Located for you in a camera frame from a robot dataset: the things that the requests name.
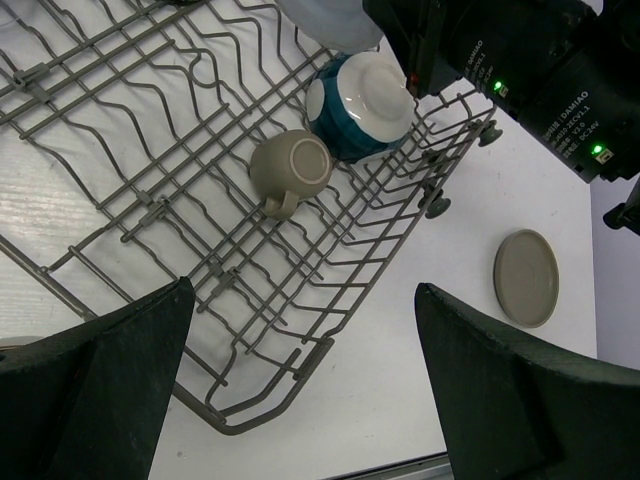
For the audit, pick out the light blue scalloped plate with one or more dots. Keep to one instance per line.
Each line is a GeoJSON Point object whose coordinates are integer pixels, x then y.
{"type": "Point", "coordinates": [341, 25]}

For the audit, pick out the grey round plate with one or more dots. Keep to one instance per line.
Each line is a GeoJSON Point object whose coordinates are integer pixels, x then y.
{"type": "Point", "coordinates": [526, 278]}

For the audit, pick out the grey wire dish rack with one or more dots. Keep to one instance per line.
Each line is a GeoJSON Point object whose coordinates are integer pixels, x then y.
{"type": "Point", "coordinates": [147, 112]}

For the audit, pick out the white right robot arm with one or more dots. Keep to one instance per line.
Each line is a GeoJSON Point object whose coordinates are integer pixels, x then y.
{"type": "Point", "coordinates": [567, 74]}

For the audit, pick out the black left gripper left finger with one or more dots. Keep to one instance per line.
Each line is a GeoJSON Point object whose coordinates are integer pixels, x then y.
{"type": "Point", "coordinates": [89, 402]}

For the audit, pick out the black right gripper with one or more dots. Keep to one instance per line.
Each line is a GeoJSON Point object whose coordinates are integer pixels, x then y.
{"type": "Point", "coordinates": [420, 35]}

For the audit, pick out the grey ceramic mug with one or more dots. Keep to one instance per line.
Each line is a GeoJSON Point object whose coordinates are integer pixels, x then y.
{"type": "Point", "coordinates": [288, 168]}

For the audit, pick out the aluminium table edge rail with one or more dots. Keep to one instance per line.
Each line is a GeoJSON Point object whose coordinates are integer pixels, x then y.
{"type": "Point", "coordinates": [429, 467]}

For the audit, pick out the teal bowl cream inside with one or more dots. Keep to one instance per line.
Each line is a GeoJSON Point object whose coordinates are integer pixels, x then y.
{"type": "Point", "coordinates": [358, 106]}

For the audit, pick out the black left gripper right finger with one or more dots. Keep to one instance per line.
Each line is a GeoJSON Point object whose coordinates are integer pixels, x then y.
{"type": "Point", "coordinates": [513, 406]}

